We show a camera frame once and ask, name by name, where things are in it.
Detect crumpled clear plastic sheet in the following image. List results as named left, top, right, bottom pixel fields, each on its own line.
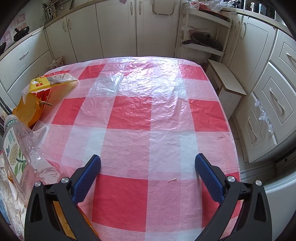
left=199, top=0, right=241, bottom=13

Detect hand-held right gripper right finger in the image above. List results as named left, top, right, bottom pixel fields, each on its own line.
left=194, top=153, right=273, bottom=241

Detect cream door cabinets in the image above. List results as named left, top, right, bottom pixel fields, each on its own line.
left=44, top=0, right=182, bottom=67

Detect clear plastic bag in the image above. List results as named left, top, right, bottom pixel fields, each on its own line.
left=254, top=100, right=274, bottom=133

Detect yellow red snack packet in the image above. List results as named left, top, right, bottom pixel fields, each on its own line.
left=29, top=72, right=79, bottom=92

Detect orange snack bag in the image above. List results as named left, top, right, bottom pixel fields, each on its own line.
left=12, top=89, right=53, bottom=128

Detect black wok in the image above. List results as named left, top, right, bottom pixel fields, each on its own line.
left=13, top=26, right=31, bottom=42

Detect clear plastic bottle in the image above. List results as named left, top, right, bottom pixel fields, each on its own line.
left=3, top=115, right=63, bottom=204

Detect red white checkered tablecloth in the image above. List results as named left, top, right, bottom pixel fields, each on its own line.
left=21, top=56, right=242, bottom=241

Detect white shelf rack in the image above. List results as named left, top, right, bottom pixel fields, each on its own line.
left=174, top=7, right=233, bottom=65

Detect cream cabinet with wide drawers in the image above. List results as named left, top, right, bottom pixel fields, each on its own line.
left=0, top=27, right=57, bottom=112

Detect cream cabinet with panelled drawers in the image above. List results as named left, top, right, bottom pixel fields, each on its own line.
left=222, top=9, right=296, bottom=164

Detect kitchen utensil rack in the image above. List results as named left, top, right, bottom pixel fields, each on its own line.
left=40, top=1, right=57, bottom=25

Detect red white plastic bag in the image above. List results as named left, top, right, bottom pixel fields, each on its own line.
left=185, top=0, right=200, bottom=10

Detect white step stool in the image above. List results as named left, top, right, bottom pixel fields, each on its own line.
left=207, top=59, right=247, bottom=120

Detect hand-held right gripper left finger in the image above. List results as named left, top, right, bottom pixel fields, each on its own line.
left=24, top=154, right=102, bottom=241

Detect floral wastebasket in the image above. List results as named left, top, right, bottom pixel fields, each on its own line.
left=48, top=56, right=63, bottom=70

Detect white refrigerator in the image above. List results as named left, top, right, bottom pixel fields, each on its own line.
left=262, top=166, right=296, bottom=241

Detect black frying pan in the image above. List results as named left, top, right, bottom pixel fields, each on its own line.
left=181, top=32, right=223, bottom=52

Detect white hanging plastic frame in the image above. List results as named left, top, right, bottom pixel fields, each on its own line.
left=150, top=0, right=174, bottom=16

